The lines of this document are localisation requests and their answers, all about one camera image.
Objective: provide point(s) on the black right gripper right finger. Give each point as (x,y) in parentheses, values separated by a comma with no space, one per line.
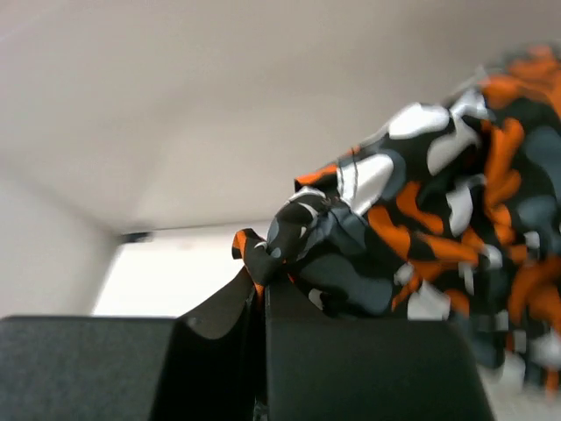
(325,369)

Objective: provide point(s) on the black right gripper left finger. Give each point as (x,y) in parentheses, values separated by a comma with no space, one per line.
(198,366)

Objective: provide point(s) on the orange camouflage shorts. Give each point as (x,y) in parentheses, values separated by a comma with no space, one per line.
(451,211)

